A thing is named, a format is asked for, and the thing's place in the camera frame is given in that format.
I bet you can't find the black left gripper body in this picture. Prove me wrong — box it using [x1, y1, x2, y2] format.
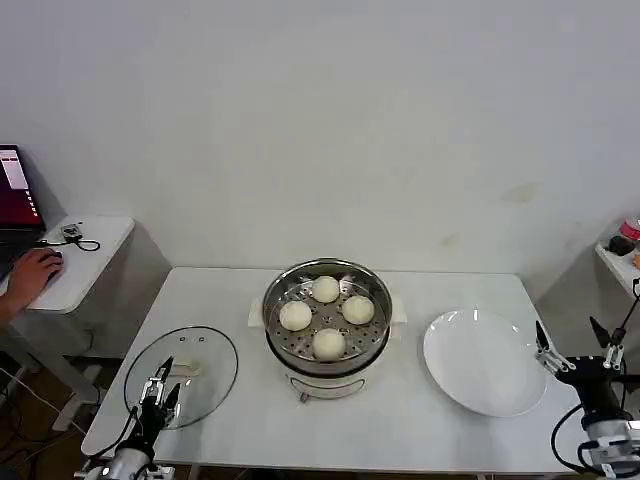
[129, 398, 170, 452]

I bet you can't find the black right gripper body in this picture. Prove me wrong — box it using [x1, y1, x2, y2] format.
[559, 355, 629, 422]

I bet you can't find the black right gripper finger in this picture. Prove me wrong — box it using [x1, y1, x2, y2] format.
[535, 319, 572, 376]
[589, 315, 626, 372]

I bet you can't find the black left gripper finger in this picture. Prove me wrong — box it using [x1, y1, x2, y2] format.
[164, 382, 184, 422]
[140, 355, 175, 406]

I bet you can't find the round glass lid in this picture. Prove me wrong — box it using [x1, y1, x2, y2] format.
[123, 325, 240, 431]

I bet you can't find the white steamed bun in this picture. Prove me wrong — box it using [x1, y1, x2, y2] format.
[311, 275, 341, 304]
[278, 301, 314, 333]
[341, 295, 377, 325]
[311, 328, 347, 363]

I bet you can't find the person's hand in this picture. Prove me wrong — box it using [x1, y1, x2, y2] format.
[8, 248, 66, 314]

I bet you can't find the white round plate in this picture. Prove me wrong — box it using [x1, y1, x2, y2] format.
[422, 308, 549, 418]

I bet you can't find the white shelf with goods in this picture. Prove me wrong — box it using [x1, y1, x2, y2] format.
[594, 215, 640, 301]

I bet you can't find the white side desk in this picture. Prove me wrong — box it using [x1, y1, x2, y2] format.
[0, 215, 137, 432]

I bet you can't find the white electric cooker base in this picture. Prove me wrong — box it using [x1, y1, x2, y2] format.
[247, 294, 409, 404]

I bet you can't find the steel perforated steamer basket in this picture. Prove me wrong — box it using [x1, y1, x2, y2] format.
[262, 257, 394, 377]

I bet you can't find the black laptop computer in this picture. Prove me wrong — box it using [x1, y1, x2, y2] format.
[0, 144, 49, 281]

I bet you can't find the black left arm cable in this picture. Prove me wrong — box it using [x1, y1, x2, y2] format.
[82, 405, 140, 459]

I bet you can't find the long black right wrist cable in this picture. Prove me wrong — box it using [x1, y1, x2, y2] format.
[610, 277, 640, 416]

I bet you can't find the looped black right arm cable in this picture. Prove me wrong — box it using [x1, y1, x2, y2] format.
[550, 402, 599, 472]

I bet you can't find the thin black floor cable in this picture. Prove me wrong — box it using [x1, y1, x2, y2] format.
[0, 367, 46, 466]

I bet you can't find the black device cable loop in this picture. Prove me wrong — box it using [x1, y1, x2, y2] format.
[37, 219, 101, 253]

